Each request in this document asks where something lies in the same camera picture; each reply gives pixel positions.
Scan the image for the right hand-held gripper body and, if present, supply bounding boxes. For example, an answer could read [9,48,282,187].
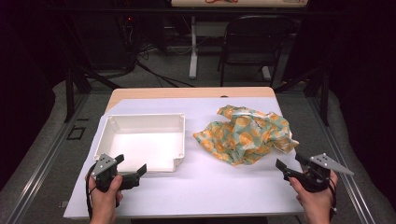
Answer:
[284,152,355,193]

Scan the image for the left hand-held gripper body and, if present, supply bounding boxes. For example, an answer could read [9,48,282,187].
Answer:
[91,153,141,192]

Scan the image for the white plastic box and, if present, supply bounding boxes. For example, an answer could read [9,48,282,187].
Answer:
[93,112,187,174]

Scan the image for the orange-patterned teal cloth bag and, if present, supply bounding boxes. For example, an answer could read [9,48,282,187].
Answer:
[192,105,300,167]

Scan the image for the person's left hand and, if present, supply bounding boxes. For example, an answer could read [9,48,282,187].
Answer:
[88,175,124,218]

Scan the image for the person's right hand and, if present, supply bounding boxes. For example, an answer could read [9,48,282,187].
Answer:
[289,170,339,217]

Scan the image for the white table sheet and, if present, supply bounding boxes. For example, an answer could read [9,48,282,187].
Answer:
[63,96,316,219]

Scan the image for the black metal stand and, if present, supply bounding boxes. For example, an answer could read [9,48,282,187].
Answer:
[63,60,123,124]
[274,65,332,127]

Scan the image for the white desk leg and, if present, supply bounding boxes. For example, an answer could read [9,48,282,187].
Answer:
[261,65,273,83]
[188,15,200,80]

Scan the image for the dark equipment with red light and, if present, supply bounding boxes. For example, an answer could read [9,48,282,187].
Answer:
[76,12,139,72]

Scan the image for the black folding chair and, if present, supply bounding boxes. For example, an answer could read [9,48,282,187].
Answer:
[217,14,296,89]

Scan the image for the light wooden background desk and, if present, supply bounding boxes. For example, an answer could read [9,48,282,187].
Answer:
[170,0,310,8]

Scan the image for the aluminium rail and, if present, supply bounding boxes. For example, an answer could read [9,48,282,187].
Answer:
[307,92,376,224]
[5,92,92,224]

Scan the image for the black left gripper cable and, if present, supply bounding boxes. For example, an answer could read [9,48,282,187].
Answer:
[85,162,98,220]

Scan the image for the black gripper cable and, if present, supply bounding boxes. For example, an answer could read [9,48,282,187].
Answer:
[328,177,339,222]
[85,162,98,220]

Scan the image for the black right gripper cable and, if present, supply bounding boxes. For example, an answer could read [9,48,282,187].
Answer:
[328,177,339,222]

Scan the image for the black floor cables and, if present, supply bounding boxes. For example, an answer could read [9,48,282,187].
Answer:
[133,46,196,89]

